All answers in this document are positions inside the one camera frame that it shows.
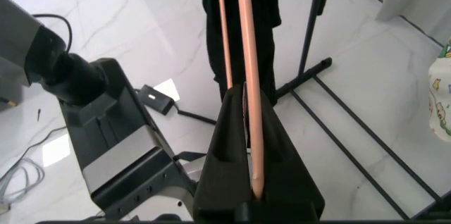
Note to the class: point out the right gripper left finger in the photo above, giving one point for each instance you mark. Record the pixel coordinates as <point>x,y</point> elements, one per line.
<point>222,181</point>

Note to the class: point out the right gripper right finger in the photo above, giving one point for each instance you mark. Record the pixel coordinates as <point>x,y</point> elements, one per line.
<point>289,181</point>

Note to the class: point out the pink clothes hanger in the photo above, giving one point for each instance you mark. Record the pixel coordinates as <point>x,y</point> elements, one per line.
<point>251,76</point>

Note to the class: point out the cream printed garment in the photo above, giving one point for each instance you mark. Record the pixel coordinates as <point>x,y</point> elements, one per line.
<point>442,111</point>

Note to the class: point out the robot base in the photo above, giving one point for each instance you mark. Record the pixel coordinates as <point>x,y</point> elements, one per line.
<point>116,160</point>

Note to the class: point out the black clothes rack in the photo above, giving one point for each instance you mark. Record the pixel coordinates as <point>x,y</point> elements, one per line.
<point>311,23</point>

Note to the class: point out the black power adapter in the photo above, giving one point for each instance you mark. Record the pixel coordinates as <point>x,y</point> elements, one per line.
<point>155,99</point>

